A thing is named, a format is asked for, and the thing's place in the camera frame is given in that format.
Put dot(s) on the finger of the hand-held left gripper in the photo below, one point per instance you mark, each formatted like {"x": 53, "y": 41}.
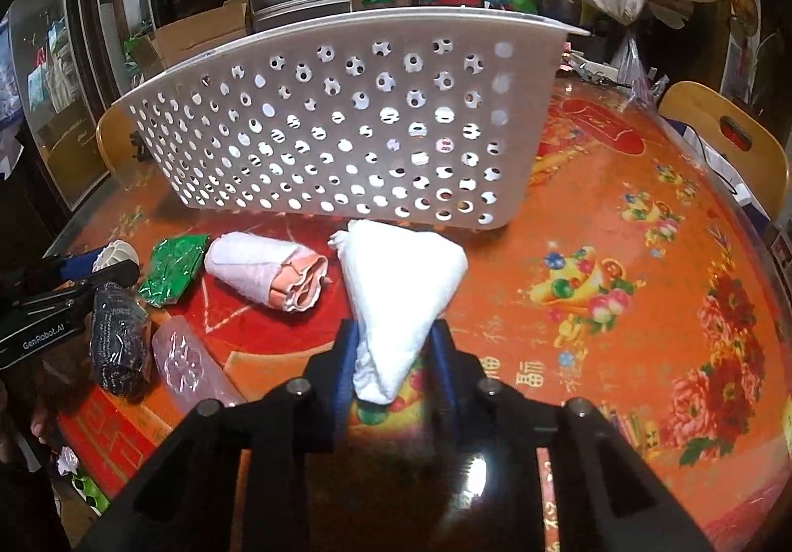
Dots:
{"x": 93, "y": 270}

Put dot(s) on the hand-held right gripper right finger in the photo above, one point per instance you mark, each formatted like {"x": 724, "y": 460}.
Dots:
{"x": 444, "y": 360}

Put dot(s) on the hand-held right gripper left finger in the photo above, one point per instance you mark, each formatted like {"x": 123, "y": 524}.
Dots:
{"x": 346, "y": 363}

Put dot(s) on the black cloth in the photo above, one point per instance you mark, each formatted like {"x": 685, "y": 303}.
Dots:
{"x": 117, "y": 335}

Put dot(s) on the green foil packet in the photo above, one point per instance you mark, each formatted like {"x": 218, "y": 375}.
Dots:
{"x": 173, "y": 270}

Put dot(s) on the pink and white towel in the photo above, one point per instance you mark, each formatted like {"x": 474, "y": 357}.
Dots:
{"x": 260, "y": 270}

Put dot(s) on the clear pink plastic packet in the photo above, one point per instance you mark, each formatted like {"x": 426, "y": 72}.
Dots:
{"x": 185, "y": 363}

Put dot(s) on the white perforated plastic basket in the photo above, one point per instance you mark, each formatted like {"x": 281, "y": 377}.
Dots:
{"x": 346, "y": 125}

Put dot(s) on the wooden chair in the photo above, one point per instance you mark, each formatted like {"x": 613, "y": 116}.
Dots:
{"x": 724, "y": 137}
{"x": 117, "y": 140}

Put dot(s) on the floral orange tablecloth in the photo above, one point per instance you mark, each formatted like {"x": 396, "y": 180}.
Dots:
{"x": 619, "y": 292}

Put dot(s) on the cardboard box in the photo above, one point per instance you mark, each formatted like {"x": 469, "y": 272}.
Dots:
{"x": 198, "y": 35}

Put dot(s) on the clear plastic bag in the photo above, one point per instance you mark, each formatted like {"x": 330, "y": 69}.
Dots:
{"x": 631, "y": 63}

